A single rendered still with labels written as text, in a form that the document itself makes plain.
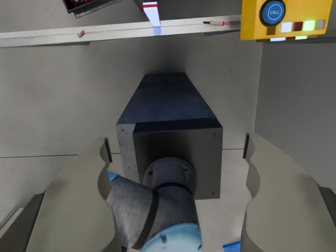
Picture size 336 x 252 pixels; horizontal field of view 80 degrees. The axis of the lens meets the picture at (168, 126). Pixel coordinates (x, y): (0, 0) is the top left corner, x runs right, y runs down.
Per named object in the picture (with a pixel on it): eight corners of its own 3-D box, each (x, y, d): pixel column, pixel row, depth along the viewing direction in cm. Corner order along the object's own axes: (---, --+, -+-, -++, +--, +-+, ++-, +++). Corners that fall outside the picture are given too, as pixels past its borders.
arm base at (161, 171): (198, 197, 60) (204, 225, 51) (148, 203, 61) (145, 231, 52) (194, 153, 55) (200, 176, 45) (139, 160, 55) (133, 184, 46)
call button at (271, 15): (281, 1, 42) (286, -1, 41) (279, 22, 44) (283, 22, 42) (262, 3, 42) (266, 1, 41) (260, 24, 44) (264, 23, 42)
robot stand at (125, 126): (185, 110, 163) (215, 198, 70) (148, 112, 163) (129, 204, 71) (184, 71, 151) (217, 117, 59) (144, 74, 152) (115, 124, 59)
